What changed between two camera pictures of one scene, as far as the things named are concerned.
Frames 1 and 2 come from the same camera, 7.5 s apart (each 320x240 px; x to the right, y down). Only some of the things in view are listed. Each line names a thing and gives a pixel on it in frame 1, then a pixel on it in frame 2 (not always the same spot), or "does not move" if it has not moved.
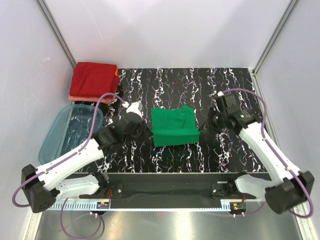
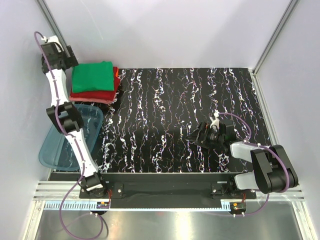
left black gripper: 147,134 -> 70,61
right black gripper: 207,126 -> 194,136
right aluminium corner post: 270,43 does not move
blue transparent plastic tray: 73,126 does not move
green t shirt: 174,126 -> 92,77
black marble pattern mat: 225,150 does not move
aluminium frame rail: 79,204 does not move
